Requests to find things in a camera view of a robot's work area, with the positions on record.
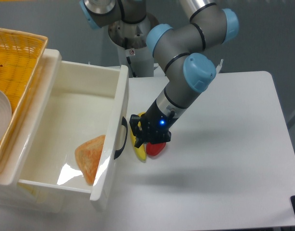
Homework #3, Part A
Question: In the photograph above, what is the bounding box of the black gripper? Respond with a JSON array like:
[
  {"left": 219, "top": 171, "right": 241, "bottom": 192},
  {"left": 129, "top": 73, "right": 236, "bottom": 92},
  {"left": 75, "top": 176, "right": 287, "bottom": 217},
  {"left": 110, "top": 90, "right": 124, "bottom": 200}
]
[{"left": 129, "top": 101, "right": 176, "bottom": 148}]

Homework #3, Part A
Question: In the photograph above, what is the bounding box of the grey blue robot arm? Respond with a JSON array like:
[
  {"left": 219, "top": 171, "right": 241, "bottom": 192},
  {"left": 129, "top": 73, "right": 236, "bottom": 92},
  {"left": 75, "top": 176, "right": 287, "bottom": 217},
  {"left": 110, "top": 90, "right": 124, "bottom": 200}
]
[{"left": 79, "top": 0, "right": 239, "bottom": 148}]

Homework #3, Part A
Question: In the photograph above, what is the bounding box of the white drawer cabinet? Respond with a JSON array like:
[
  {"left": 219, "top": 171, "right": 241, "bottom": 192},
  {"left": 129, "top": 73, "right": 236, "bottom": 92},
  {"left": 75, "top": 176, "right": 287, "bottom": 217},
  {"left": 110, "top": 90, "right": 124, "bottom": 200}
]
[{"left": 0, "top": 49, "right": 63, "bottom": 213}]

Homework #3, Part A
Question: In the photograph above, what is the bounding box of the red bell pepper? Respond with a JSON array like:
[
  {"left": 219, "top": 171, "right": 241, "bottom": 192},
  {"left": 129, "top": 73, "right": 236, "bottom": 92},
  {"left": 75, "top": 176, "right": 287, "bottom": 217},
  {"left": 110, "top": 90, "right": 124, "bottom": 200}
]
[{"left": 146, "top": 142, "right": 166, "bottom": 156}]

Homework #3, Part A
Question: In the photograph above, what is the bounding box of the yellow banana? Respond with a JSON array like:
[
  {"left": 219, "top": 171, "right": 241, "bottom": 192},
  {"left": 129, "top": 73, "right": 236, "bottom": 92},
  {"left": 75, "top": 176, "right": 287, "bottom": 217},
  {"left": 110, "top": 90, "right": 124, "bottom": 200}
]
[{"left": 130, "top": 112, "right": 148, "bottom": 163}]

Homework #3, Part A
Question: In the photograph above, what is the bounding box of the orange toast slice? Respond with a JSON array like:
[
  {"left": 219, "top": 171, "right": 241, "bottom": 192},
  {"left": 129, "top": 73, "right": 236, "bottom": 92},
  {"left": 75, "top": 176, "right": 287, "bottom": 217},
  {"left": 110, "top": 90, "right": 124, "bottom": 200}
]
[{"left": 74, "top": 135, "right": 106, "bottom": 185}]

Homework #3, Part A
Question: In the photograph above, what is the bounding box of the white bowl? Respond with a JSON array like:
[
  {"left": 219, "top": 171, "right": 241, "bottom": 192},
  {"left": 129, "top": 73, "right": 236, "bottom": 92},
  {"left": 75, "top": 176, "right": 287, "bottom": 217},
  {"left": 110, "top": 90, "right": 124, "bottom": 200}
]
[{"left": 0, "top": 90, "right": 12, "bottom": 141}]

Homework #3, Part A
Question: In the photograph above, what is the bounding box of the yellow woven basket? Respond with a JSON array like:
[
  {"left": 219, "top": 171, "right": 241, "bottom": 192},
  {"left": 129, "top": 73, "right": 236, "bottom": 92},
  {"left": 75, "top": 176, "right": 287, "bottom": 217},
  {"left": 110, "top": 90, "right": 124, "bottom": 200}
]
[{"left": 0, "top": 26, "right": 49, "bottom": 169}]

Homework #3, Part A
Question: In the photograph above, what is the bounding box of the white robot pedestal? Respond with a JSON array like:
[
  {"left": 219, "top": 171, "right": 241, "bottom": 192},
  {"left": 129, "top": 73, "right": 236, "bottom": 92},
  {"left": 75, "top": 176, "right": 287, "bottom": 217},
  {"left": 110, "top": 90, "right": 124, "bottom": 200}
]
[{"left": 108, "top": 12, "right": 170, "bottom": 78}]

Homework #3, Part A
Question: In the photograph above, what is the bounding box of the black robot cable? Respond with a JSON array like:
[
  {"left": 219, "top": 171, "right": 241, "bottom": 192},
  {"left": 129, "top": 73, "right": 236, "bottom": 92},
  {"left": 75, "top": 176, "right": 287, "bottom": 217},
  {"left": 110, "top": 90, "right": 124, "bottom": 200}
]
[{"left": 123, "top": 38, "right": 138, "bottom": 78}]

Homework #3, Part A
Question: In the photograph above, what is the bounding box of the right white table bracket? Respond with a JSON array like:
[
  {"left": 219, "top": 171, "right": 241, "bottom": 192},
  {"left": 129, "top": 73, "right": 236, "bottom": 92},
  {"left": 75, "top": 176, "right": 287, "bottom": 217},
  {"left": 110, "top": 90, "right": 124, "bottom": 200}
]
[{"left": 216, "top": 59, "right": 224, "bottom": 74}]

